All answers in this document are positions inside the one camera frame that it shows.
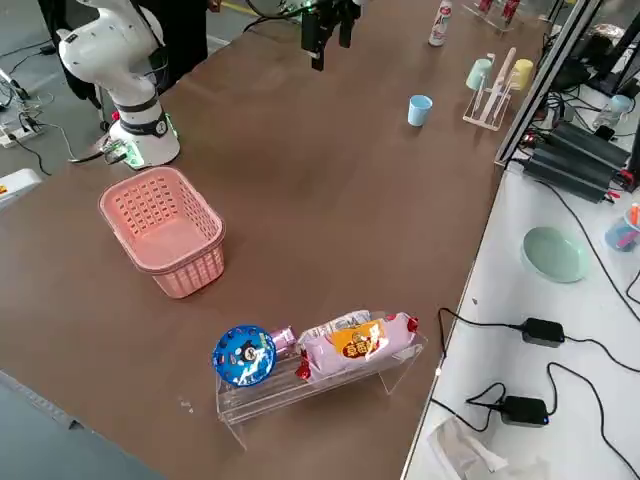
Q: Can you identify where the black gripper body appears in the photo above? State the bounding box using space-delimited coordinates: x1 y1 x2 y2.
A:
300 0 362 16

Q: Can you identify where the white juice bottle red label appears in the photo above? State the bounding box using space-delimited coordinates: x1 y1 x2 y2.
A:
428 0 455 48

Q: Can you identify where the blue ceramic cup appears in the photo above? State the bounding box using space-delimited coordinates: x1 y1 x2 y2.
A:
407 94 434 128

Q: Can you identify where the mint green cup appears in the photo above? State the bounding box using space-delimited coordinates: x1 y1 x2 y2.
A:
465 58 494 91

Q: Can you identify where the yellow cup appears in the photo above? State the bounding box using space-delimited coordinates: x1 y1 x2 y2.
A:
509 58 535 92

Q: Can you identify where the clear plastic water bottle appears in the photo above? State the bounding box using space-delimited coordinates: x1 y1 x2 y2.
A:
592 94 636 132

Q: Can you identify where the clear pen holder cup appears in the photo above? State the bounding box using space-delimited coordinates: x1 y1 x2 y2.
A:
604 202 640 254

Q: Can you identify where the person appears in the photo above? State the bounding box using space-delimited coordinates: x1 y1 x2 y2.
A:
37 0 209 109

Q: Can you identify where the clear acrylic stepped shelf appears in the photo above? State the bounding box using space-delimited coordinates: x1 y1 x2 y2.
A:
459 0 551 34

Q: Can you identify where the pink plastic basket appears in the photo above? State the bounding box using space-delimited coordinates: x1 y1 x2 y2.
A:
98 166 226 300

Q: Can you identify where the black power supply unit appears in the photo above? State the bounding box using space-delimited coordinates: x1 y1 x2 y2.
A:
547 121 631 171
523 144 621 204

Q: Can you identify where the white beige snack packet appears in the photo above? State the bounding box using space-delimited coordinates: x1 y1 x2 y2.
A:
298 309 375 342

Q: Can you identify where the mint green bowl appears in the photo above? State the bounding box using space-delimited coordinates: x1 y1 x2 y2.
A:
521 226 591 284

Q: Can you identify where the pink purple snack packet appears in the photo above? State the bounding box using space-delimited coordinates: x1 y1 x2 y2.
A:
269 325 300 359

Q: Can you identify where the white power strip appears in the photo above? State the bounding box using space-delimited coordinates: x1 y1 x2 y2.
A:
0 123 45 149

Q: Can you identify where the large pink snack bag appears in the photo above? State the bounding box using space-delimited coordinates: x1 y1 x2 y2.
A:
295 312 420 384

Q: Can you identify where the blue round snack pack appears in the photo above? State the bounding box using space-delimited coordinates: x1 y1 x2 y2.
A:
212 324 277 388

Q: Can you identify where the white box yellow sticker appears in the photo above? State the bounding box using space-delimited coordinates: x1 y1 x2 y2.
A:
0 168 43 214

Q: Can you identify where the black power adapter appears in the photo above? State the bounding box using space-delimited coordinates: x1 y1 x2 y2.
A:
522 317 566 349
501 395 550 428

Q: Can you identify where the clear acrylic snack shelf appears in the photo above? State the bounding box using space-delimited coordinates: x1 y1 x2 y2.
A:
214 312 430 451

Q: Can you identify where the crumpled clear plastic wrap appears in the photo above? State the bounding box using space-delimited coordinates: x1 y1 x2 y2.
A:
427 417 551 480

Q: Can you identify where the white wire cup rack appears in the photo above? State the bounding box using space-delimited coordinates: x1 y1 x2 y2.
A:
462 47 519 132

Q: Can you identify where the aluminium frame post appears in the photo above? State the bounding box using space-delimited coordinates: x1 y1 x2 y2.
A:
493 0 604 166

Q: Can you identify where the black adapter cable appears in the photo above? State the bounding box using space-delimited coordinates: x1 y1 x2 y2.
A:
436 306 525 361

